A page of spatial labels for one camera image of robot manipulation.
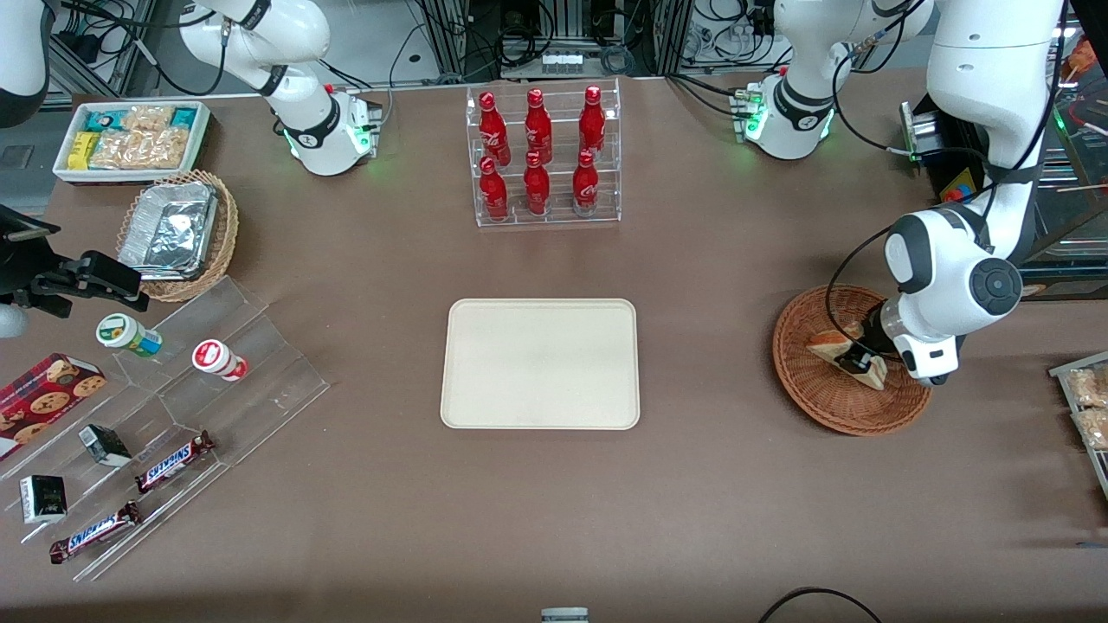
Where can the brown wicker basket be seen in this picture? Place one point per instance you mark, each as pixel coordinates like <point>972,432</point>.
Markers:
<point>831,407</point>

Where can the red cola bottle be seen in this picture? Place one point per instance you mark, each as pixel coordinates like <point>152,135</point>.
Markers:
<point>493,190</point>
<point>537,185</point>
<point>585,183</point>
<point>538,125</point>
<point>493,130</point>
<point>592,121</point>

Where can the teal snack packet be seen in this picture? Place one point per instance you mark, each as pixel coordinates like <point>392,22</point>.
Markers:
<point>102,120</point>
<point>183,118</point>

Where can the light wicker basket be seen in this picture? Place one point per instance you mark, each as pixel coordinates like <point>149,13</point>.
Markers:
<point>227,234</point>

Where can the green lid yogurt cup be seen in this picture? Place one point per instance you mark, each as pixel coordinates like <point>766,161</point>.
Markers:
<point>121,331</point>

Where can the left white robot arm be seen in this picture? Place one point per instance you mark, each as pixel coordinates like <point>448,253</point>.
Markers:
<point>943,260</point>

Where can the clear cracker bag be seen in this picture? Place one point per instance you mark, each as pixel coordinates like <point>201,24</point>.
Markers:
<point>138,149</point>
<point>147,118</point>

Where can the grey metal tray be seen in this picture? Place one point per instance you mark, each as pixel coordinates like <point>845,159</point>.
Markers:
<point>1060,372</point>

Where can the red plaid cookie box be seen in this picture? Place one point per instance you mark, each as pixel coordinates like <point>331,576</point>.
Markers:
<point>43,398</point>

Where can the black electronics box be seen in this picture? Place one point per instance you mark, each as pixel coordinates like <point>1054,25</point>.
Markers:
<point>952,143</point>

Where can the small black drink carton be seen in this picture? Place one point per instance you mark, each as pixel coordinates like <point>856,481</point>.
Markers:
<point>45,500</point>
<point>106,446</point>

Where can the cream plastic tray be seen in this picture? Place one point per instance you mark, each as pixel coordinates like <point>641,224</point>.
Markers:
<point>541,363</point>

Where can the aluminium frame rack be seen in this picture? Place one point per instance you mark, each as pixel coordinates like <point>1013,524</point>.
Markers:
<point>446,39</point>

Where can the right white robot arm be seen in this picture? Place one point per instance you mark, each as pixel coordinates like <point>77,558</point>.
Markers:
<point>312,130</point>

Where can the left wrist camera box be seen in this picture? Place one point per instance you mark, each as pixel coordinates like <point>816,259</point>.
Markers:
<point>928,359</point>

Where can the yellow snack packet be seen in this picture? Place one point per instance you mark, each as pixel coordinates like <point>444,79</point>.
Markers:
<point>83,150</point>

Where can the glass display case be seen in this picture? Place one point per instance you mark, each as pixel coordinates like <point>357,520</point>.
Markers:
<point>1073,216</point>

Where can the clear acrylic stepped stand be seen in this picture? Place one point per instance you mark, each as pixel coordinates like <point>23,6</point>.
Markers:
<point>260,407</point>

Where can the Snickers chocolate bar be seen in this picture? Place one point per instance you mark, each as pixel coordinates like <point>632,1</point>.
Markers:
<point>95,532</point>
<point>173,463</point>

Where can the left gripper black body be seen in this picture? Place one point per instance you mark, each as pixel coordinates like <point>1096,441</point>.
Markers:
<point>880,333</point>

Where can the white power strip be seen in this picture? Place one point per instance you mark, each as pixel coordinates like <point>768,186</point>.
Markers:
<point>561,62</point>

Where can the silver foil packs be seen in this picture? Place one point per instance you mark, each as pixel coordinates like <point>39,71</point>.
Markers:
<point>169,234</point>

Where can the white snack bin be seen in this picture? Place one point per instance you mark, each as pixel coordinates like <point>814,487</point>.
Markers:
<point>62,169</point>

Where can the small grey device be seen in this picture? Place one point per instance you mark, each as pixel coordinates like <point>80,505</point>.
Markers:
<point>564,616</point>

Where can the red lid yogurt cup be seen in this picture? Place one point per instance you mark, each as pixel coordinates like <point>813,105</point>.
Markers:
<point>212,356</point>

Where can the triangular sandwich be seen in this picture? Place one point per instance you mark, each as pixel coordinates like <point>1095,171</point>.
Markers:
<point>827,344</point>

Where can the clear fried snack bag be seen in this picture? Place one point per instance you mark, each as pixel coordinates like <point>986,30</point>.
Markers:
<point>1089,387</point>
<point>1092,428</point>

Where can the clear acrylic bottle rack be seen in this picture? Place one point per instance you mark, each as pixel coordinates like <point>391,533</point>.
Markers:
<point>563,216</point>

